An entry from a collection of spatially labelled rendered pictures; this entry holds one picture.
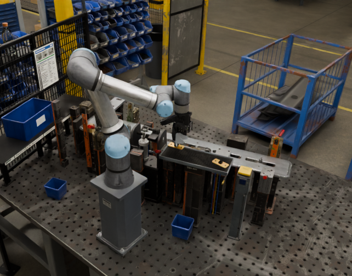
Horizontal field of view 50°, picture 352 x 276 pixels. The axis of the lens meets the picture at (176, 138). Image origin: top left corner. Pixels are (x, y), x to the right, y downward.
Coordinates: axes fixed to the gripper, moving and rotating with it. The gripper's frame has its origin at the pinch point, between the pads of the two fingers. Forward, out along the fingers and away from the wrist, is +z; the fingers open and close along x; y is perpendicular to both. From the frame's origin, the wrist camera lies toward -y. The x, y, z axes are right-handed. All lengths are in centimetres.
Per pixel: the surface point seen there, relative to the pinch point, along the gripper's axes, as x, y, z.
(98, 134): 7, -57, 16
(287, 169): 37, 54, 21
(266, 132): 211, 7, 102
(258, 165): 32, 38, 21
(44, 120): 0, -94, 13
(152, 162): 8.1, -19.0, 24.7
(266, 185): 17, 48, 22
